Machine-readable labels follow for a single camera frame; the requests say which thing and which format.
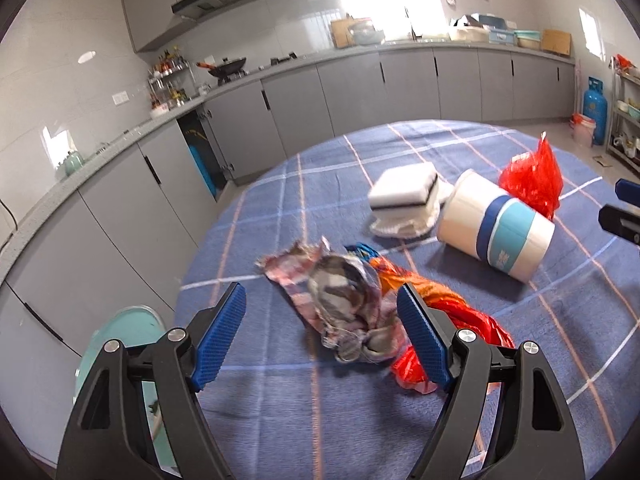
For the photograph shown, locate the beige dish rack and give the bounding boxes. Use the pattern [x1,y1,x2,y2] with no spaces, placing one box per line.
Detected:
[448,14,488,42]

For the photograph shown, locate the row of seasoning bottles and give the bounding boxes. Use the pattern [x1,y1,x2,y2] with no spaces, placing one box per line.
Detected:
[152,46,187,73]

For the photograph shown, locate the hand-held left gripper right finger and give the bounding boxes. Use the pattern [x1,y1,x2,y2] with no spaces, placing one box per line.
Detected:
[396,281,586,480]

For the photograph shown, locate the cardboard piece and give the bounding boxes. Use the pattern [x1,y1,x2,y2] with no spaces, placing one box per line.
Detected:
[541,28,572,56]

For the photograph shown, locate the teal plastic bin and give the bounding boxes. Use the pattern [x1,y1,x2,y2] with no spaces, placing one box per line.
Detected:
[74,305,173,478]

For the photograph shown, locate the metal storage shelf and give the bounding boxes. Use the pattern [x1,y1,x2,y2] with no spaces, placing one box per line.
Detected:
[607,55,640,171]

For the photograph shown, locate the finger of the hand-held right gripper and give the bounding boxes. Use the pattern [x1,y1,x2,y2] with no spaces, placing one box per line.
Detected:
[598,203,640,246]
[615,178,640,203]

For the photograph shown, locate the metal basin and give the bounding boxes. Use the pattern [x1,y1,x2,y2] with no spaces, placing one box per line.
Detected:
[348,19,386,46]

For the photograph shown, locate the wooden cutting board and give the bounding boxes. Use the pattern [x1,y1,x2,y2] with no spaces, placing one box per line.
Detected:
[330,17,358,48]

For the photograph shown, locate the grey wall cabinets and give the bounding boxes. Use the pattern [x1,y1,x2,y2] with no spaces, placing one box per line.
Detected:
[117,0,293,53]

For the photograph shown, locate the black wok with red handle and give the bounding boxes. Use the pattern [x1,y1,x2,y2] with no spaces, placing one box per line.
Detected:
[196,56,248,81]

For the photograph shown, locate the blue plastic container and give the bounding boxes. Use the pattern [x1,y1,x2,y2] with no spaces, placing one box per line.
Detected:
[487,20,518,46]

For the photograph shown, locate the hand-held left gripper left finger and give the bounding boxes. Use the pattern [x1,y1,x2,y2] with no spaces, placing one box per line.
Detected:
[56,281,247,480]

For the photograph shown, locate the silver pink wrapper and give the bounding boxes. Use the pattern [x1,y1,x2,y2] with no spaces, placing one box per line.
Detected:
[255,240,416,363]

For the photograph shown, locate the blue gas cylinder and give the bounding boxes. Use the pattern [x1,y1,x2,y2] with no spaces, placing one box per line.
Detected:
[585,76,608,146]
[187,144,218,196]

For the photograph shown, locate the white bucket with red bag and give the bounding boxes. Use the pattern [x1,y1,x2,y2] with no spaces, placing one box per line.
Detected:
[570,114,597,147]

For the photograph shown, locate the white and blue paper cup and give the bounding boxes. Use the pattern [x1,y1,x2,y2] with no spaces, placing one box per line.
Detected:
[436,169,556,283]

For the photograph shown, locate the white sponge with black layer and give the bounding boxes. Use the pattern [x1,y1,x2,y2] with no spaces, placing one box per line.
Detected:
[368,162,440,211]

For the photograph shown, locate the metal faucet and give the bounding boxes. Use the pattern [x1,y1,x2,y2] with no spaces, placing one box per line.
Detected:
[402,7,423,41]

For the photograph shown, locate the gas stove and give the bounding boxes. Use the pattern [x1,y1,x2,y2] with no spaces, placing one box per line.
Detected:
[215,54,301,85]

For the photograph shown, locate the metal spice rack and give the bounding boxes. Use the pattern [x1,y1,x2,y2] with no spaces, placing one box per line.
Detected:
[147,62,193,113]

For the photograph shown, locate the orange and blue plastic wrapper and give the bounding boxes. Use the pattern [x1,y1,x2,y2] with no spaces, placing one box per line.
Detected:
[344,242,453,306]

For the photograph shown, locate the grey base cabinets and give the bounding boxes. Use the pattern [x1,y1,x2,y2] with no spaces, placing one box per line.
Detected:
[0,45,576,401]

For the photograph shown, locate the blue plaid tablecloth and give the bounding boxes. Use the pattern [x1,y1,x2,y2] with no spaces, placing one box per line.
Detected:
[172,120,640,480]

